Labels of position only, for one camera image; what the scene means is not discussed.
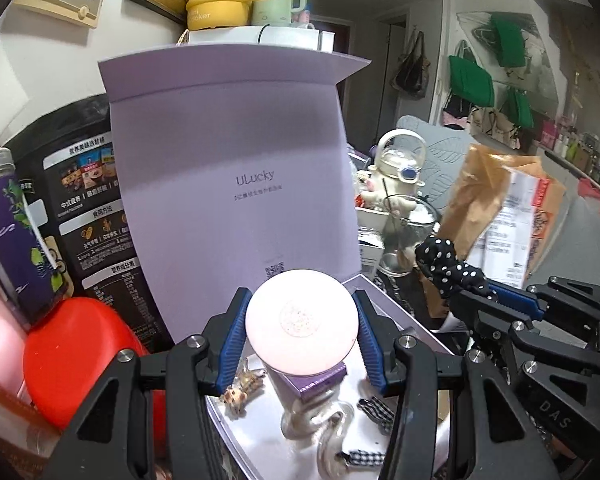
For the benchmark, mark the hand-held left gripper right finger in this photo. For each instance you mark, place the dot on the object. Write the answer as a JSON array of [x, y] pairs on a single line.
[[367, 345]]

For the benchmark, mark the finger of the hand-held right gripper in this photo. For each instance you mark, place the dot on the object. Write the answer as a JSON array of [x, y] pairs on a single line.
[[510, 295], [480, 320]]

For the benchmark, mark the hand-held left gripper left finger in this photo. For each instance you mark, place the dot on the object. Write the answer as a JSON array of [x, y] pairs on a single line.
[[235, 340]]

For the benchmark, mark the beige translucent hair clip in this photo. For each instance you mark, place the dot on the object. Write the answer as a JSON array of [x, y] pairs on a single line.
[[242, 390]]

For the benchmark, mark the black polka-dot scrunchie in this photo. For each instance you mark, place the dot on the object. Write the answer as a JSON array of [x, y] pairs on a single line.
[[445, 265]]

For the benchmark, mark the small purple box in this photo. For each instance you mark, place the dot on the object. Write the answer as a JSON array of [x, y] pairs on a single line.
[[315, 385]]

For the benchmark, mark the gingham bow hair clip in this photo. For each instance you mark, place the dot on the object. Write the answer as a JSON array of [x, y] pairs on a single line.
[[360, 457], [375, 412]]

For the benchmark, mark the pearly twisted hair clip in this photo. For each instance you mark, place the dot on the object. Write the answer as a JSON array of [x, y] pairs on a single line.
[[330, 430]]

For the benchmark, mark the lavender gift box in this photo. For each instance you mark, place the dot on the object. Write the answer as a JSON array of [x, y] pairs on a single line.
[[220, 160]]

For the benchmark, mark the long white receipt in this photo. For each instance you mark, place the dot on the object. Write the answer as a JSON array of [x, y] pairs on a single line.
[[522, 200], [505, 260]]

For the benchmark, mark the brown paper bag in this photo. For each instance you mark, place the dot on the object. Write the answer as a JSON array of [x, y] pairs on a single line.
[[475, 195]]

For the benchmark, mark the glass cup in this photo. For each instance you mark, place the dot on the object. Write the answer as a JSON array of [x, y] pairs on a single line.
[[420, 220]]

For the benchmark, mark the pink cloth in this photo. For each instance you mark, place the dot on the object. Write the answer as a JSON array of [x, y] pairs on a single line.
[[595, 192]]

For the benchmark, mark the red canister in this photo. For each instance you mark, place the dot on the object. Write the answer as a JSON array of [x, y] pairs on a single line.
[[80, 360]]

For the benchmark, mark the chair with grey cushion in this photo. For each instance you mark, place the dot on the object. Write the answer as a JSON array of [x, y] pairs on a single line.
[[445, 150]]

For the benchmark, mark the row of shelf bottles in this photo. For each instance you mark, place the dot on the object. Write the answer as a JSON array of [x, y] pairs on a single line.
[[575, 145]]

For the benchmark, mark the beige tote bags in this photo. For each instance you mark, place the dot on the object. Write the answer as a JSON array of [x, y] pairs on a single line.
[[490, 125]]

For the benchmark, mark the white water bottle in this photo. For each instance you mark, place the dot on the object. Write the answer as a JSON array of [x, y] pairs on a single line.
[[395, 160]]

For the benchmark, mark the green tote bag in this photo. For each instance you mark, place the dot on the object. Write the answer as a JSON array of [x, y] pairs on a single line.
[[472, 77], [520, 107], [509, 40]]

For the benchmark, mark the black food pouch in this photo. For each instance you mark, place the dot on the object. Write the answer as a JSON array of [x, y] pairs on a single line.
[[80, 200]]

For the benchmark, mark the purple label jar metal lid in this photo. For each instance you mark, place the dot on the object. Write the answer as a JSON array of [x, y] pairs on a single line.
[[15, 240]]

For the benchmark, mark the dark hanging bags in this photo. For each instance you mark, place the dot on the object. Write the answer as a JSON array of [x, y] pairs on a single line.
[[410, 75]]

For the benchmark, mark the white fridge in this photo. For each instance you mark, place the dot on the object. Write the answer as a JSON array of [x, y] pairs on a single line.
[[280, 37]]

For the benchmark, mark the brown door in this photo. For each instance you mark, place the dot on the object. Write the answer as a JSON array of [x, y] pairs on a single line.
[[340, 35]]

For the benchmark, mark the small pink bottle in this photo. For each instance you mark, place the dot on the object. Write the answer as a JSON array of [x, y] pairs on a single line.
[[304, 20]]

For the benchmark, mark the yellow cooking pot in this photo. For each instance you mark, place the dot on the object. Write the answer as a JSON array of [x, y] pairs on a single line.
[[215, 5]]

